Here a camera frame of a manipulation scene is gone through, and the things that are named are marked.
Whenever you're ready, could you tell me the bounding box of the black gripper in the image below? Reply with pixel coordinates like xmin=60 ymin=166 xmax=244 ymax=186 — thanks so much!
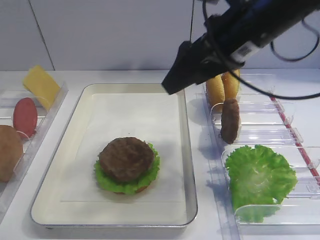
xmin=161 ymin=14 xmax=245 ymax=95

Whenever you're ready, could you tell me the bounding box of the brown meat patty front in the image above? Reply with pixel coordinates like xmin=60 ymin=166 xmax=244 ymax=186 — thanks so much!
xmin=98 ymin=137 xmax=155 ymax=183

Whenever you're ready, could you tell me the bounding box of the brown meat patty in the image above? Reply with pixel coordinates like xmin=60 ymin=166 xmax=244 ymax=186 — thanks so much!
xmin=220 ymin=98 xmax=240 ymax=145
xmin=98 ymin=137 xmax=155 ymax=183

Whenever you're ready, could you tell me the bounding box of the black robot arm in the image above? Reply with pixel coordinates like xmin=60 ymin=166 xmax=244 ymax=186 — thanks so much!
xmin=161 ymin=0 xmax=320 ymax=100

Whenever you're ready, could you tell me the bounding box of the brown meat patty rear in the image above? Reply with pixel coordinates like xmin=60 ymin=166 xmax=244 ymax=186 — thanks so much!
xmin=220 ymin=98 xmax=240 ymax=145

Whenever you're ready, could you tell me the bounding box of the large green lettuce leaf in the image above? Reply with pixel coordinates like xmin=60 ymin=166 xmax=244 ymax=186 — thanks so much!
xmin=225 ymin=145 xmax=298 ymax=223

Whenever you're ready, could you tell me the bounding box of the green lettuce leaf on tray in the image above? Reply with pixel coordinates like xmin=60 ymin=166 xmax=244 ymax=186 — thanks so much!
xmin=94 ymin=142 xmax=160 ymax=192

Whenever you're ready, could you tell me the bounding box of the yellow cheese slice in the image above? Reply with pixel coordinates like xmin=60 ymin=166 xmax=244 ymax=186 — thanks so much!
xmin=22 ymin=65 xmax=60 ymax=111

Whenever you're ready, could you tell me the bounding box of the red tomato slice in rack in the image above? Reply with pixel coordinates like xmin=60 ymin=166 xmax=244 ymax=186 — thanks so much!
xmin=13 ymin=97 xmax=38 ymax=139

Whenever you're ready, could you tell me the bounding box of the golden bun slice left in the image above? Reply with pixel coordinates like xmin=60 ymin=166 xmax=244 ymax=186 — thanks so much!
xmin=206 ymin=74 xmax=225 ymax=113

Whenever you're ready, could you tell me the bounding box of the golden bun slice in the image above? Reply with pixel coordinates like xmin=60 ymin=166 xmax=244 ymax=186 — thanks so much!
xmin=221 ymin=72 xmax=240 ymax=99
xmin=206 ymin=74 xmax=225 ymax=113

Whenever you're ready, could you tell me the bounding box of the golden bun slice right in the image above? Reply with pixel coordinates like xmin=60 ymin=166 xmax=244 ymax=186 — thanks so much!
xmin=221 ymin=72 xmax=240 ymax=99

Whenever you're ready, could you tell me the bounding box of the white paper tray liner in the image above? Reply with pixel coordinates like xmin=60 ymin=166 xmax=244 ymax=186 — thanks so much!
xmin=61 ymin=93 xmax=185 ymax=203

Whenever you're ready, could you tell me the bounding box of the clear acrylic rack right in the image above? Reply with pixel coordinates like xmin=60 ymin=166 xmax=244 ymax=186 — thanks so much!
xmin=195 ymin=73 xmax=320 ymax=240

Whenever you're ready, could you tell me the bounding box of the clear acrylic rack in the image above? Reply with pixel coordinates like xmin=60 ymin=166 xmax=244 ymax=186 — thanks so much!
xmin=195 ymin=73 xmax=320 ymax=240
xmin=0 ymin=81 xmax=68 ymax=219

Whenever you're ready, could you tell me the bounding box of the bottom bun on tray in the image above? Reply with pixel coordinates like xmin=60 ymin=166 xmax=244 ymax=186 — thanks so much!
xmin=111 ymin=181 xmax=154 ymax=195

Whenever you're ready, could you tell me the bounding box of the cream metal serving tray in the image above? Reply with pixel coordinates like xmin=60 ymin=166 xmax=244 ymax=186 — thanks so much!
xmin=30 ymin=83 xmax=198 ymax=228

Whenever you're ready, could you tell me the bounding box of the clear acrylic rack left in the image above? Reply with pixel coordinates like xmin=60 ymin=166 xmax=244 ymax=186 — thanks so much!
xmin=0 ymin=81 xmax=68 ymax=219

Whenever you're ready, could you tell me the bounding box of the brown bun top in rack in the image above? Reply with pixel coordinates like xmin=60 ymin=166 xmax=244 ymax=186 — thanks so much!
xmin=0 ymin=125 xmax=23 ymax=183

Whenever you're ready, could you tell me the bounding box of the black cable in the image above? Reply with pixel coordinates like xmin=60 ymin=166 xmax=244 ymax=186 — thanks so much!
xmin=201 ymin=0 xmax=320 ymax=100

